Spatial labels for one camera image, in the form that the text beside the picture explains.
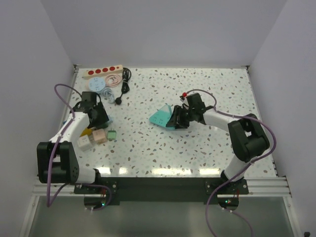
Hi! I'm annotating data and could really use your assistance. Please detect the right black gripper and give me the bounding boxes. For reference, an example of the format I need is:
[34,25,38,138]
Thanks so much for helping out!
[166,106,195,130]

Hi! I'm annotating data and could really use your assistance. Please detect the teal power strip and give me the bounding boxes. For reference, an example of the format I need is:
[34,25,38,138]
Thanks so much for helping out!
[149,104,175,130]

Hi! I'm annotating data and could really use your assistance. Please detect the light blue cable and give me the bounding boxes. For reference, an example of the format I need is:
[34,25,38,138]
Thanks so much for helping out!
[101,88,116,104]

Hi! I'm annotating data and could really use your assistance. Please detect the light blue round power strip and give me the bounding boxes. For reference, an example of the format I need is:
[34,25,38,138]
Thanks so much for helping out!
[88,77,106,94]

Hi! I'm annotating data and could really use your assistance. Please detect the yellow cube socket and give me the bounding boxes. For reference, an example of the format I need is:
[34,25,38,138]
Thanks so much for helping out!
[80,128,93,137]

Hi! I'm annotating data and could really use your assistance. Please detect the beige cube plug adapter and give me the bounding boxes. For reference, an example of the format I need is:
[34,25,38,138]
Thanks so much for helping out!
[92,129,107,144]

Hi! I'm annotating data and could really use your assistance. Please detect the pink cable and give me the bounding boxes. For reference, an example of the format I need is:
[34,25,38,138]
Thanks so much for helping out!
[104,75,123,88]

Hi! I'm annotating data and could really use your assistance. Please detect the green small charger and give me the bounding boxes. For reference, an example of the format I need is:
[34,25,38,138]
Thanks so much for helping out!
[107,130,117,141]

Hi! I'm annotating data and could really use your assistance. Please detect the beige power strip red sockets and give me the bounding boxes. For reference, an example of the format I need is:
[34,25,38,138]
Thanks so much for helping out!
[82,65,123,79]

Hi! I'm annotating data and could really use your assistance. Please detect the white cube plug adapter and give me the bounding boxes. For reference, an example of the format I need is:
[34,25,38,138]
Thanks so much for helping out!
[77,135,93,151]

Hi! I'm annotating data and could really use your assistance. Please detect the black power strip cable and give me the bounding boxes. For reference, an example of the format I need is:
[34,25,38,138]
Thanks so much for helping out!
[114,67,133,106]

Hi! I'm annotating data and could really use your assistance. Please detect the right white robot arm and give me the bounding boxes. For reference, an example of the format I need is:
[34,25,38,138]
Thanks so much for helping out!
[166,93,270,194]

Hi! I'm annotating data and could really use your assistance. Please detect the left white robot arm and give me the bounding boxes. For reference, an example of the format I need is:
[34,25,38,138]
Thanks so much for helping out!
[37,91,109,194]

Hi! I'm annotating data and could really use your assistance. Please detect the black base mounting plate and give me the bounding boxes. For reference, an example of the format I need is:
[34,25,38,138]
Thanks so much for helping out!
[74,177,249,205]

